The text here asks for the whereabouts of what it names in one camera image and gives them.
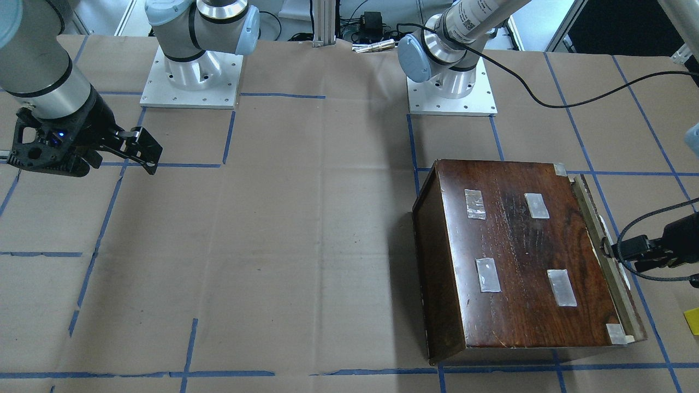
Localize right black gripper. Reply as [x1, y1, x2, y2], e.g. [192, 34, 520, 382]
[7, 90, 163, 177]

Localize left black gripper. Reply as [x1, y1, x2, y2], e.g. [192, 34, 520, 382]
[612, 212, 698, 273]

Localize light wooden drawer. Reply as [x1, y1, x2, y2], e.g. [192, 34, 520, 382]
[571, 175, 648, 346]

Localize yellow block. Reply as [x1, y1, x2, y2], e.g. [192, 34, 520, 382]
[683, 308, 699, 336]

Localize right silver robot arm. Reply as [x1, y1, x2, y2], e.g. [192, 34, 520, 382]
[2, 1, 260, 177]

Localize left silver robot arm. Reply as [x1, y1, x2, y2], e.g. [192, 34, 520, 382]
[398, 1, 698, 279]

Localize dark wooden drawer cabinet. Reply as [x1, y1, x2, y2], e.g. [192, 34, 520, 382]
[412, 159, 629, 365]

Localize brown paper table cover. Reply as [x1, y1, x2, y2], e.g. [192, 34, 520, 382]
[1, 35, 697, 392]

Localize black power adapter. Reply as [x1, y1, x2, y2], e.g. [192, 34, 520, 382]
[359, 11, 383, 37]

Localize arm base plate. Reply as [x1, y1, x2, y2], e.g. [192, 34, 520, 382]
[140, 48, 245, 110]
[407, 59, 498, 117]

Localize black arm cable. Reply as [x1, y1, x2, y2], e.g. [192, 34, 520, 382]
[398, 23, 699, 110]

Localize aluminium frame post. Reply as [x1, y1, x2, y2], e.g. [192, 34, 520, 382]
[310, 1, 339, 47]

